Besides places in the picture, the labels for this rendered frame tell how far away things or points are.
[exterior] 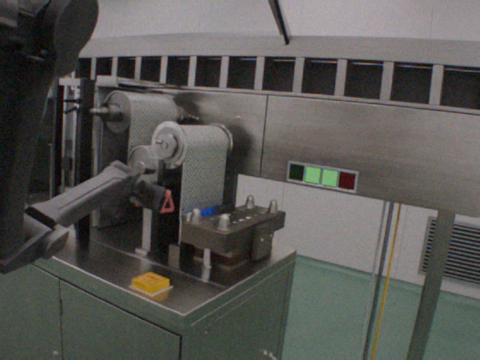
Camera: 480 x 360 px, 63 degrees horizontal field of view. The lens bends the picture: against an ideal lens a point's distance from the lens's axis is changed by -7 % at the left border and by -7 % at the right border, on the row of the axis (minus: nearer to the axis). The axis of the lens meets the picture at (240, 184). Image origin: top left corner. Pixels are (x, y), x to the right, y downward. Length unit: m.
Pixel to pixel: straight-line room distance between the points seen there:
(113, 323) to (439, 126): 1.11
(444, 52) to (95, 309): 1.28
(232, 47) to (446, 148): 0.83
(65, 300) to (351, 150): 1.03
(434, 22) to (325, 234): 2.09
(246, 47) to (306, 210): 2.64
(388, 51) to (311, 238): 2.87
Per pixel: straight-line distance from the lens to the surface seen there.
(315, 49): 1.45
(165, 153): 1.30
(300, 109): 1.44
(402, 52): 1.37
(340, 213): 3.89
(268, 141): 1.49
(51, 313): 1.50
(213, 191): 1.44
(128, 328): 1.21
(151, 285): 1.09
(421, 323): 1.64
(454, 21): 3.78
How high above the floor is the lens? 1.37
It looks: 10 degrees down
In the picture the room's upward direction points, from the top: 5 degrees clockwise
